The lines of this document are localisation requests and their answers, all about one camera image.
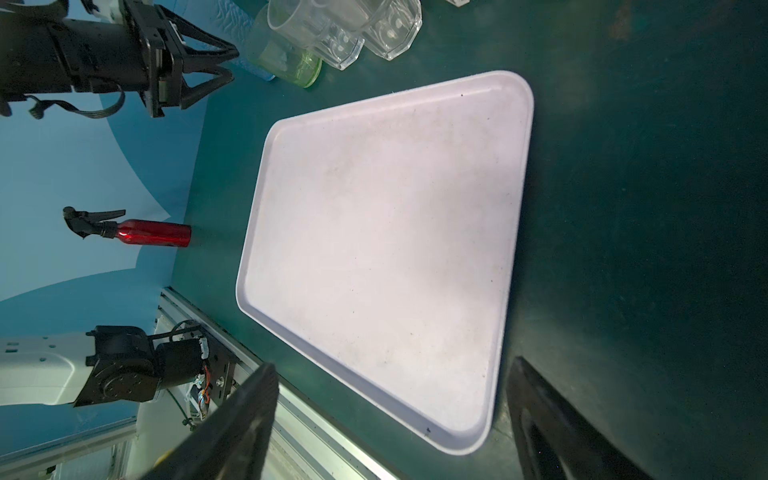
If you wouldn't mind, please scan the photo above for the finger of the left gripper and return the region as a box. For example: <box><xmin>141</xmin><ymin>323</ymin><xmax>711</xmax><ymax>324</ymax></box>
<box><xmin>178</xmin><ymin>66</ymin><xmax>234</xmax><ymax>110</ymax></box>
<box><xmin>161</xmin><ymin>6</ymin><xmax>239</xmax><ymax>66</ymax></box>

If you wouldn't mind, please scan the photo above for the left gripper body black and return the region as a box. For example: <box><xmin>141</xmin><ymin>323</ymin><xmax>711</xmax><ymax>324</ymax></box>
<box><xmin>1</xmin><ymin>1</ymin><xmax>183</xmax><ymax>118</ymax></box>

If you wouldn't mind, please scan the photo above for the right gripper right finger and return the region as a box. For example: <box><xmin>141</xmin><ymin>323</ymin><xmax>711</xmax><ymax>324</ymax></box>
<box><xmin>506</xmin><ymin>356</ymin><xmax>649</xmax><ymax>479</ymax></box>

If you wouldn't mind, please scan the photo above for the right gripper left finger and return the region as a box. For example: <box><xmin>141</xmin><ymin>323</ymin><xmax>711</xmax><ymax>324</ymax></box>
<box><xmin>143</xmin><ymin>363</ymin><xmax>279</xmax><ymax>480</ymax></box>

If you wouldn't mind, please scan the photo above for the small green cup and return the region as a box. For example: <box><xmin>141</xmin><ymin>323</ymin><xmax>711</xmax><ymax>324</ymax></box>
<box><xmin>244</xmin><ymin>6</ymin><xmax>322</xmax><ymax>88</ymax></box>

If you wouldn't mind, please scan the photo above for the pink plastic tray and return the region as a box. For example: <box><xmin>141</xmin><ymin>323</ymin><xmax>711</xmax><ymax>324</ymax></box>
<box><xmin>235</xmin><ymin>70</ymin><xmax>534</xmax><ymax>456</ymax></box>

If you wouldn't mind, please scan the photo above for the tall blue textured cup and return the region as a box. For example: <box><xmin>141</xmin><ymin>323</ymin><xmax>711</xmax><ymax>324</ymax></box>
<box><xmin>201</xmin><ymin>0</ymin><xmax>275</xmax><ymax>82</ymax></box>

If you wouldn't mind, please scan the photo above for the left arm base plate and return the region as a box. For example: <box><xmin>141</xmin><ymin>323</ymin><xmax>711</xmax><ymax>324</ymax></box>
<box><xmin>186</xmin><ymin>337</ymin><xmax>239</xmax><ymax>425</ymax></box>

